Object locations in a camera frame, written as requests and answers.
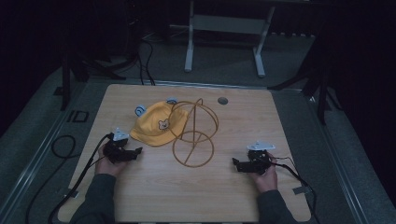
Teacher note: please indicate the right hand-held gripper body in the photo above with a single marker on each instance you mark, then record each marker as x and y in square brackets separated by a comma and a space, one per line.
[257, 161]

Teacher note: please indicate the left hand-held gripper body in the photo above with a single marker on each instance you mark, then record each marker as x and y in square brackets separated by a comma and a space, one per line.
[115, 151]

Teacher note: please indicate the person's left hand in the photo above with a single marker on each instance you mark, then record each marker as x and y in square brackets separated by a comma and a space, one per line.
[107, 166]

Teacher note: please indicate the black metal stand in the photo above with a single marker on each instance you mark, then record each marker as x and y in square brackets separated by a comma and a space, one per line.
[66, 84]
[322, 93]

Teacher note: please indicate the grey table grommet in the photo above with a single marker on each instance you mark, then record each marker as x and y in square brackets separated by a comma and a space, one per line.
[222, 100]

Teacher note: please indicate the white metal desk frame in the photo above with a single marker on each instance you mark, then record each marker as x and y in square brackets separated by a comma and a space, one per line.
[224, 25]

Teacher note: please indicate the yellow bear hat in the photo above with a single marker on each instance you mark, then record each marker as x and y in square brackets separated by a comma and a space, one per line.
[155, 126]

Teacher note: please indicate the grey tape strip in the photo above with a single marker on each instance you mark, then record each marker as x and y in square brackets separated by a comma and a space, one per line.
[302, 190]
[71, 193]

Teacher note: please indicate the person's right hand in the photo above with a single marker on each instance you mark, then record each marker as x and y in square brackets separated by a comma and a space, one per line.
[267, 180]

